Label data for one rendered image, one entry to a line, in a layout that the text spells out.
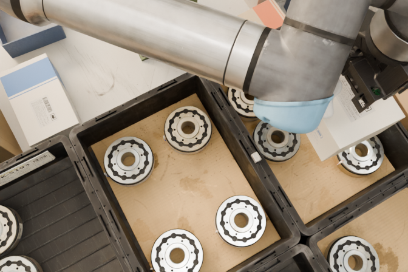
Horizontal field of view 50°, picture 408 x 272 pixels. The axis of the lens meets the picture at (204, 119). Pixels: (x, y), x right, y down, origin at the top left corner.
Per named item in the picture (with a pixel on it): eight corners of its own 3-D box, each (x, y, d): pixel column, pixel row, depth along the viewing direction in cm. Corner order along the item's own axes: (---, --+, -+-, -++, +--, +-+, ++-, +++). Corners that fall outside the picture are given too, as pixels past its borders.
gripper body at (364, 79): (355, 116, 61) (396, 83, 49) (324, 65, 63) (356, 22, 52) (400, 95, 62) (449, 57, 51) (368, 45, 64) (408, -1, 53)
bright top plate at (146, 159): (95, 153, 91) (95, 153, 90) (136, 128, 93) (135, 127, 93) (120, 193, 89) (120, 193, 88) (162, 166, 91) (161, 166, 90)
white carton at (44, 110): (11, 87, 111) (-3, 73, 103) (56, 68, 113) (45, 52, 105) (41, 155, 106) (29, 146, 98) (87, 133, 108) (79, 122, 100)
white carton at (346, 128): (265, 63, 78) (275, 39, 70) (322, 39, 81) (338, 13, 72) (321, 161, 73) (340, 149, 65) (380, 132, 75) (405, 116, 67)
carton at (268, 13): (242, 73, 115) (246, 61, 108) (218, 37, 118) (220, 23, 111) (291, 46, 119) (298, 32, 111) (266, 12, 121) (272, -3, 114)
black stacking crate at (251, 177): (80, 146, 96) (67, 132, 85) (198, 88, 102) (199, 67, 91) (163, 317, 86) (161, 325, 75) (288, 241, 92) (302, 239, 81)
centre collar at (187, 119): (173, 122, 93) (173, 121, 93) (193, 113, 94) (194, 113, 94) (181, 142, 92) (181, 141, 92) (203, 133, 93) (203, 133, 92)
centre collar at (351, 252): (337, 256, 86) (338, 256, 86) (357, 244, 87) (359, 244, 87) (350, 280, 85) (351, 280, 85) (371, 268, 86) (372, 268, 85)
